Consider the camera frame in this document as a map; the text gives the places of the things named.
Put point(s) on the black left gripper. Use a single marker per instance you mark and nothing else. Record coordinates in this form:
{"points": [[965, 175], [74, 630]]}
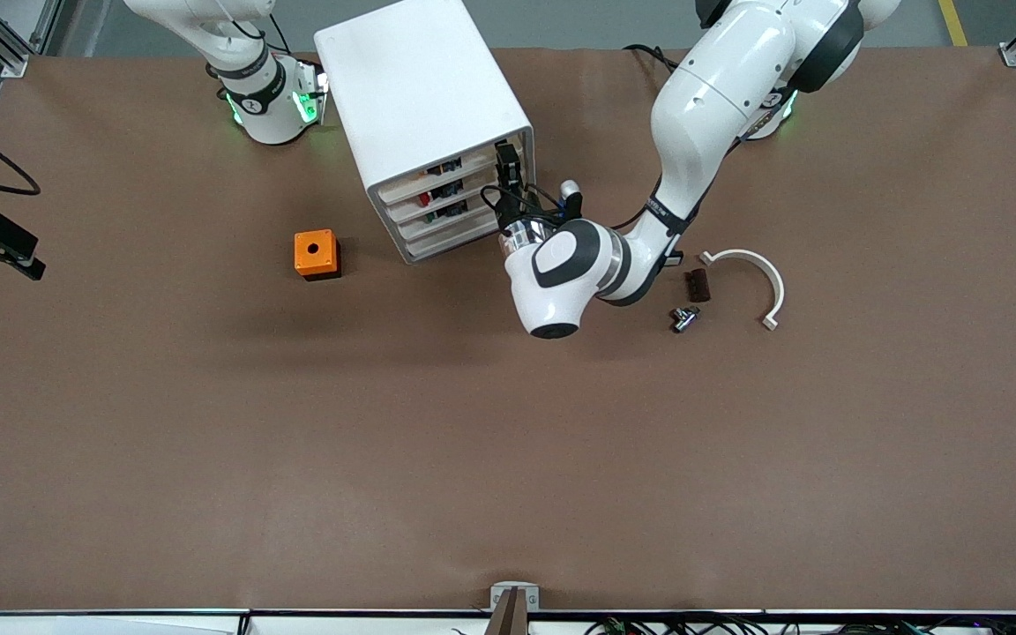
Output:
{"points": [[509, 209]]}

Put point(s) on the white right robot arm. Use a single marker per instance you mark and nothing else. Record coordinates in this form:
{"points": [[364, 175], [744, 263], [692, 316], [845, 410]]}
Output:
{"points": [[265, 115]]}

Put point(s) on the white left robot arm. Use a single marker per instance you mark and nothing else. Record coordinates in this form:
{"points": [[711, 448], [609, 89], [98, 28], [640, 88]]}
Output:
{"points": [[693, 106]]}

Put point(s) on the orange box with hole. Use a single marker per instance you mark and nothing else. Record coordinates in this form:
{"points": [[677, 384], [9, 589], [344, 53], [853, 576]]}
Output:
{"points": [[314, 251]]}

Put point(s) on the brown terminal block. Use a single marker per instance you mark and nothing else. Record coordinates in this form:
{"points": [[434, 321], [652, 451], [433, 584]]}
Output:
{"points": [[698, 286]]}

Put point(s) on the brown table cover sheet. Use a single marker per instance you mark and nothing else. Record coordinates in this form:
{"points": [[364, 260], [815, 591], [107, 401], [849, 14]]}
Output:
{"points": [[508, 441]]}

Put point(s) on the red-capped button switch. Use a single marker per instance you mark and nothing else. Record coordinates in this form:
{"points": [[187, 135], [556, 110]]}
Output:
{"points": [[446, 191]]}

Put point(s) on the black blue button switch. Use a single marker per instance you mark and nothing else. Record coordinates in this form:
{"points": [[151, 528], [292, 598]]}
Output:
{"points": [[453, 210]]}

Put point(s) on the silver metal key switch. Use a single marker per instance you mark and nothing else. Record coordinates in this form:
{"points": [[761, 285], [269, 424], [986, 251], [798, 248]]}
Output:
{"points": [[684, 319]]}

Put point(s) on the white curved plastic bracket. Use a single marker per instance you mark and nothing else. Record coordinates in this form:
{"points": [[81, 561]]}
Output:
{"points": [[773, 282]]}

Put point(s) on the grey metal table bracket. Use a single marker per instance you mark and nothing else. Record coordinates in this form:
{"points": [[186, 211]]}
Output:
{"points": [[499, 595]]}

